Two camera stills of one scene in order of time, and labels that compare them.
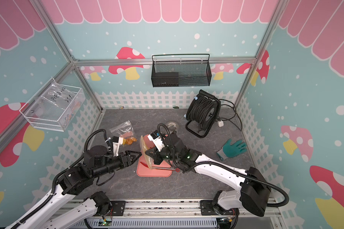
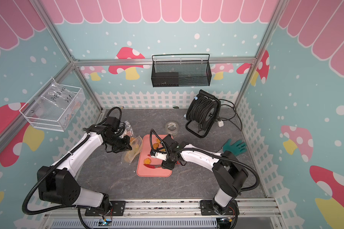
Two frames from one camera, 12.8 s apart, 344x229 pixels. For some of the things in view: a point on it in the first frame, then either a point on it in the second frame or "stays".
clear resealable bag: x=149 y=161 -> x=136 y=144
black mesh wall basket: x=181 y=74 stays
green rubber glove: x=228 y=150 stays
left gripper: x=130 y=160 -> x=126 y=146
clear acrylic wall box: x=55 y=108 stays
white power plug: x=220 y=123 stays
